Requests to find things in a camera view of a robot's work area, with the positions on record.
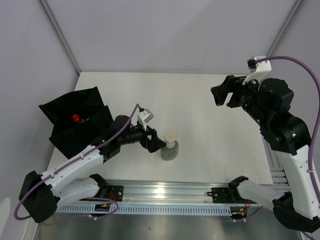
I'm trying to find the black canvas bag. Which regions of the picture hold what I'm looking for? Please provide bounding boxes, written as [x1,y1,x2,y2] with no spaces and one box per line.
[39,87,113,159]

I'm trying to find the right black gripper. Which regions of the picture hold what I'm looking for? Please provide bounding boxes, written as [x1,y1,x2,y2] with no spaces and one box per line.
[210,73,271,128]

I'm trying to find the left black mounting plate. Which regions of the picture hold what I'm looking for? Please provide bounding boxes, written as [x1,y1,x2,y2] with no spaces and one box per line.
[105,185,124,202]

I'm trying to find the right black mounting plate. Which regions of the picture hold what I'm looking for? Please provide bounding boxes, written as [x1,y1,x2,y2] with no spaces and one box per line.
[206,187,246,204]

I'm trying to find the slotted cable duct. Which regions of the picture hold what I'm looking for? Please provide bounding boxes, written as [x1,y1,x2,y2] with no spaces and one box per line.
[57,202,232,216]

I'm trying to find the frame post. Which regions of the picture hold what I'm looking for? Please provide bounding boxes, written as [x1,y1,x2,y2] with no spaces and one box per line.
[37,0,81,76]
[266,0,307,57]

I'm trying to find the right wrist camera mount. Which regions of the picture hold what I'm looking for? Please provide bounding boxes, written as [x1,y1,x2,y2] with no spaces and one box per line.
[242,55,272,85]

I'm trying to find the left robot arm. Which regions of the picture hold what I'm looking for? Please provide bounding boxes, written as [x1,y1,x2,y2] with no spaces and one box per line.
[18,115,166,223]

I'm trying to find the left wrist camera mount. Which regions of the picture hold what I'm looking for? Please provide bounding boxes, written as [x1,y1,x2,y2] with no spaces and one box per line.
[137,108,154,131]

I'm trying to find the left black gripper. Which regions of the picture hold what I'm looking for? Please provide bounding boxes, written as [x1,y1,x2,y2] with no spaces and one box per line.
[119,121,166,153]

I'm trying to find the red dish soap bottle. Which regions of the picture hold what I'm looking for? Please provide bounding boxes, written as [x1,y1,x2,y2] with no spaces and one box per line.
[72,114,86,124]

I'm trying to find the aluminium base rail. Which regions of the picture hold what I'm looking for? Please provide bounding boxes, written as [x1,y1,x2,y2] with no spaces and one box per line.
[57,176,286,206]

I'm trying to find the black mounting plate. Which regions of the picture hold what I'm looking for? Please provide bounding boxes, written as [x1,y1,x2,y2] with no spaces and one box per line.
[105,185,124,202]
[206,187,246,204]

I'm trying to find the right frame post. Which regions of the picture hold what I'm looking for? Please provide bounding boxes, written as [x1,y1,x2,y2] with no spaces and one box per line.
[266,0,307,57]

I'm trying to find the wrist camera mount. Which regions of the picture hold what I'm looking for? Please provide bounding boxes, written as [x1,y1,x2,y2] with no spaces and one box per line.
[137,108,154,131]
[242,55,272,85]

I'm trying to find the left frame post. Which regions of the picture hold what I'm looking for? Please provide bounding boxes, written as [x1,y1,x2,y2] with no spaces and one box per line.
[37,0,81,76]

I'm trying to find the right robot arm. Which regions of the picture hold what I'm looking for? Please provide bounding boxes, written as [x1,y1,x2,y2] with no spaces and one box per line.
[210,75,320,233]

